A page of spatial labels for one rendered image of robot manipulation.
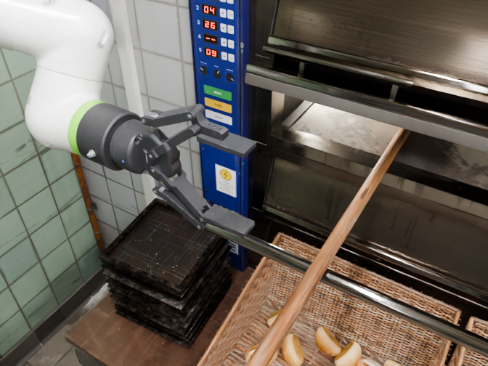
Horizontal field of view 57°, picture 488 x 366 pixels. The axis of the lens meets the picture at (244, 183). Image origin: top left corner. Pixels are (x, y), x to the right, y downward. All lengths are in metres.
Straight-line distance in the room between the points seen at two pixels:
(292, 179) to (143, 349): 0.70
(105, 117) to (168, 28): 0.67
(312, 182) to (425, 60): 0.48
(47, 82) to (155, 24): 0.65
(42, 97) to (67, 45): 0.09
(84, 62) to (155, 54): 0.67
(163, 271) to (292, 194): 0.43
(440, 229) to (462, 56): 0.46
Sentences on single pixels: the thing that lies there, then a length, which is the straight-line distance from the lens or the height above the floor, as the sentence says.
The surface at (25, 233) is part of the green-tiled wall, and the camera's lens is 1.99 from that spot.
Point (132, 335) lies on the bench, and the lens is 1.56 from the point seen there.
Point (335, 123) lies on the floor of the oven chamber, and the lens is 1.33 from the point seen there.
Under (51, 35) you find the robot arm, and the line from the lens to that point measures 0.74.
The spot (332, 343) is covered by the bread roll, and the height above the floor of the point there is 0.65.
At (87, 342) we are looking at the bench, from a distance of 1.59.
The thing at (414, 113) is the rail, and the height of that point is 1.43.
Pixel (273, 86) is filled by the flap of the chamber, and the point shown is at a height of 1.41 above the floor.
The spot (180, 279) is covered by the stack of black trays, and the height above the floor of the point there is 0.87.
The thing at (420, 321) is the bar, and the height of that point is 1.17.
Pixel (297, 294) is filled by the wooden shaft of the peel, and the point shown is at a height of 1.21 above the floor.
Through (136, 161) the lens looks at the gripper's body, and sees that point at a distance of 0.67.
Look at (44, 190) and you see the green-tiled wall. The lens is 1.96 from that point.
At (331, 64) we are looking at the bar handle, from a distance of 0.98.
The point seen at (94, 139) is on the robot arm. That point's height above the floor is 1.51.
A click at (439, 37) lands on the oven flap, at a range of 1.01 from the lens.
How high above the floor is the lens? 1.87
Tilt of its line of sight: 40 degrees down
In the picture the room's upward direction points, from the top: straight up
